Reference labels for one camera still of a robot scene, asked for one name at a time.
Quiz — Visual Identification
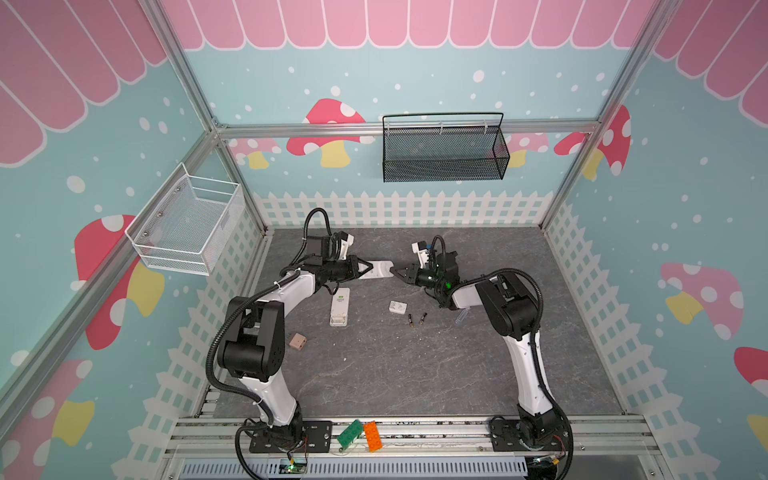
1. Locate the white remote control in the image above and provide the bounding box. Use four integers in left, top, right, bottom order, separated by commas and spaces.
329, 288, 350, 327
361, 260, 393, 279

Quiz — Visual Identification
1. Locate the white battery cover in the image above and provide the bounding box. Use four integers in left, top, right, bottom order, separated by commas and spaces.
388, 301, 407, 315

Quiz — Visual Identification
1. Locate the clear handle screwdriver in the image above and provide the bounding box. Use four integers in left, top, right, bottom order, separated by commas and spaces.
455, 308, 471, 325

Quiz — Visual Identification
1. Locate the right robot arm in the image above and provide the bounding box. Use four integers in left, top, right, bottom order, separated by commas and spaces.
390, 235, 574, 479

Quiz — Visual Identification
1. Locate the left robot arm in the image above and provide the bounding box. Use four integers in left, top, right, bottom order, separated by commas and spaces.
205, 207, 373, 451

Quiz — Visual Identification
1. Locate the small beige block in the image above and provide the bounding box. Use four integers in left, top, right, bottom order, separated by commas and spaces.
289, 333, 307, 351

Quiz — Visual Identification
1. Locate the green toy brick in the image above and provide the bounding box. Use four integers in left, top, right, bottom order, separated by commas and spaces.
337, 419, 364, 452

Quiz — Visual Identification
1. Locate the orange toy brick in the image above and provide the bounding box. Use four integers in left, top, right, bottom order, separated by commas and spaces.
363, 421, 383, 453

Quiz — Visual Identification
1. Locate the small green circuit board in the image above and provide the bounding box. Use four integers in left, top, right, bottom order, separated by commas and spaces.
279, 459, 308, 475

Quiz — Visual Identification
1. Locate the black mesh wall basket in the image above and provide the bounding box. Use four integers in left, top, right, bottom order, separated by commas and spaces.
381, 112, 511, 183

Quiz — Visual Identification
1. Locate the white wire wall basket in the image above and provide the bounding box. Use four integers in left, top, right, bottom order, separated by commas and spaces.
125, 164, 245, 276

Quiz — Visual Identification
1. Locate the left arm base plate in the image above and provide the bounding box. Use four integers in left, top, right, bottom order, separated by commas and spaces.
248, 420, 333, 454

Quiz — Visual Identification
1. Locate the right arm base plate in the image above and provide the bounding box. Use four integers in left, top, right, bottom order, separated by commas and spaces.
488, 412, 572, 453

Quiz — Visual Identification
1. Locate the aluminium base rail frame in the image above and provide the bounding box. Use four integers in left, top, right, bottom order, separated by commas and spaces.
155, 415, 673, 479

